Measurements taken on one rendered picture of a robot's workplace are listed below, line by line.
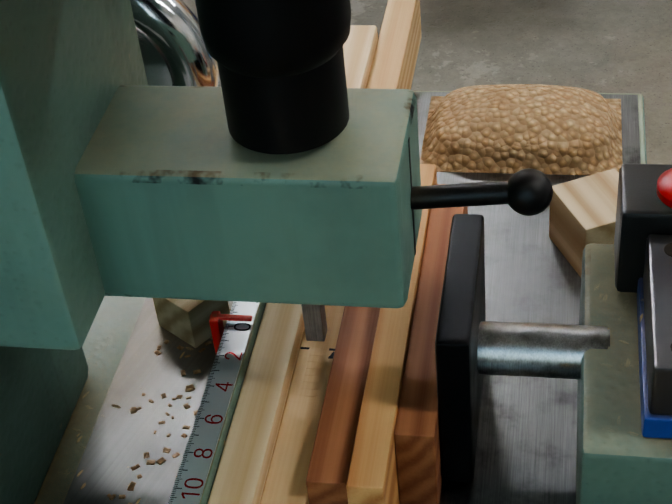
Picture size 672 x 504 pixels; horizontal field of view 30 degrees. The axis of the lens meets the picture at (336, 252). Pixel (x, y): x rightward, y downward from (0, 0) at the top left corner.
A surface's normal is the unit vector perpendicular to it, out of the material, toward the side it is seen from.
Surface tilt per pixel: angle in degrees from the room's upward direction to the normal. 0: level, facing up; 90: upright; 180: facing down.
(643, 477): 90
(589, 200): 0
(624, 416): 0
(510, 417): 0
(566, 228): 90
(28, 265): 90
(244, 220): 90
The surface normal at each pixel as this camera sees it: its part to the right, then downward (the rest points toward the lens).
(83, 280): 0.98, 0.04
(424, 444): -0.15, 0.64
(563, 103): 0.12, -0.75
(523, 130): -0.17, -0.25
